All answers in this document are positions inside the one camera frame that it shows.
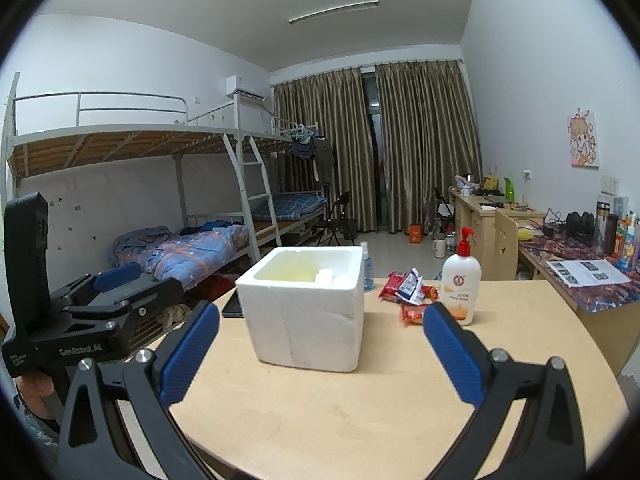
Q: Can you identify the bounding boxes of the white lotion bottle red pump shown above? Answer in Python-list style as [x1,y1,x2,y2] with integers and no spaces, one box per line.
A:
[439,226,484,326]

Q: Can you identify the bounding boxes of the hanging dark green shirt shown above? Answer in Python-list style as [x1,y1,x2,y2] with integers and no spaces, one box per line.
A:
[312,137,335,184]

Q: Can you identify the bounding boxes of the black smartphone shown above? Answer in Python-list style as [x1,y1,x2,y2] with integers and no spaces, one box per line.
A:
[222,292,246,319]

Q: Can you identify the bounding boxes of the row of toiletry bottles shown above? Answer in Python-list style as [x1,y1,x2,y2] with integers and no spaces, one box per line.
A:
[615,210,640,272]

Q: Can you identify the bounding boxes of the blue printed blanket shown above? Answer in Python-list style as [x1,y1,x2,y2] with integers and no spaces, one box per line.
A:
[112,223,250,292]

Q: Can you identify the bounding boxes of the brown curtain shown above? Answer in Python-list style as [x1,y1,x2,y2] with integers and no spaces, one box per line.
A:
[375,60,482,234]
[274,70,379,234]

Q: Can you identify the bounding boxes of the folded black chair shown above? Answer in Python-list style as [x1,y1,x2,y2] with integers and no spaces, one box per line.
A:
[432,187,456,234]

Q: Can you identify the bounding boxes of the black charger cable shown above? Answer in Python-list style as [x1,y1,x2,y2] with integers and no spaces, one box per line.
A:
[542,208,566,239]

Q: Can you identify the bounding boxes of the white foam box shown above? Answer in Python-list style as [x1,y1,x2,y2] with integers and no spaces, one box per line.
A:
[235,246,366,374]

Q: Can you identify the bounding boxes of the beige clothes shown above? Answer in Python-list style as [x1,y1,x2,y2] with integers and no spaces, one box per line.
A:
[160,305,191,329]

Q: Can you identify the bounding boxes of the person's left hand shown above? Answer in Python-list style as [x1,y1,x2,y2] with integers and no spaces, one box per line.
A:
[16,372,57,419]

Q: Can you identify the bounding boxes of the silver thermos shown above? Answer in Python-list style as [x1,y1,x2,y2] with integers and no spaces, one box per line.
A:
[595,201,612,249]

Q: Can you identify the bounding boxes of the cartoon wall poster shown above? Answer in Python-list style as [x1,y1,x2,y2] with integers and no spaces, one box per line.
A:
[567,108,600,167]

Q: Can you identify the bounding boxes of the clear spray bottle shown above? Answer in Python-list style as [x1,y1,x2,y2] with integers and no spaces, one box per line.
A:
[359,241,376,292]

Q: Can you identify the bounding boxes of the black folding chair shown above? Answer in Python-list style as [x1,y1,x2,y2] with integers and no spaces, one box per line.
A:
[317,191,359,249]

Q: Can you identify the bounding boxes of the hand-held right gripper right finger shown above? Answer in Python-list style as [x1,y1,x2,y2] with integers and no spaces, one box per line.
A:
[422,302,586,480]

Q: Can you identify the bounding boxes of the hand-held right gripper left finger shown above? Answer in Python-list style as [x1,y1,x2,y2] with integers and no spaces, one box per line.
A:
[57,301,222,480]

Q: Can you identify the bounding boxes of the desk with patterned cover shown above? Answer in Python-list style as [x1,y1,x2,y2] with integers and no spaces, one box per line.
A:
[517,232,640,377]

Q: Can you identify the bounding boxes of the red bag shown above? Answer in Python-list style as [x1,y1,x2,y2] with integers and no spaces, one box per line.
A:
[197,275,236,302]

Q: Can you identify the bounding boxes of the hanging dark blue shirt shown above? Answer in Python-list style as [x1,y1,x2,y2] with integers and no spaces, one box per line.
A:
[290,137,316,162]

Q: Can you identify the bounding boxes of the printed paper sheet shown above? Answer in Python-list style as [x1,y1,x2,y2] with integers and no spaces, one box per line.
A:
[546,258,632,289]

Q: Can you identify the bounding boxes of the wooden chair with smiley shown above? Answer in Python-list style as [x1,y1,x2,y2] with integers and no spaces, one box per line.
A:
[495,208,521,281]

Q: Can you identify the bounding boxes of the person's left forearm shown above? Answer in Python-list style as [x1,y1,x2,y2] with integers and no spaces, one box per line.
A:
[12,412,63,461]

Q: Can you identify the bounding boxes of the white air conditioner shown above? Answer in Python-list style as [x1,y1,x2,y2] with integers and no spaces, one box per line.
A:
[226,75,269,101]

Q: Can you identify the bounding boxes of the blue plaid mattress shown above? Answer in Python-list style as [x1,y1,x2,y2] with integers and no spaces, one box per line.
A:
[251,192,326,222]

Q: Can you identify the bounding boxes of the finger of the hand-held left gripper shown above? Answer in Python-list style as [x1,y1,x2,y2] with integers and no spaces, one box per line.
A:
[92,261,143,294]
[50,275,185,332]

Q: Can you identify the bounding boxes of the ceiling tube light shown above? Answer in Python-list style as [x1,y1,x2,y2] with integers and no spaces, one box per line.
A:
[288,1,381,25]

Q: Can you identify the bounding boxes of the wooden desk with drawers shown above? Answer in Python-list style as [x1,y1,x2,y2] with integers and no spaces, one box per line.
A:
[448,187,547,281]

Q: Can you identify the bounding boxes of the black headphones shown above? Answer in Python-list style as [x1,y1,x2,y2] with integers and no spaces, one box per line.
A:
[565,211,597,241]

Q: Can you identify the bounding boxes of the white metal bunk bed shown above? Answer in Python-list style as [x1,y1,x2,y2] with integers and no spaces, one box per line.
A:
[5,72,277,341]
[225,110,328,243]

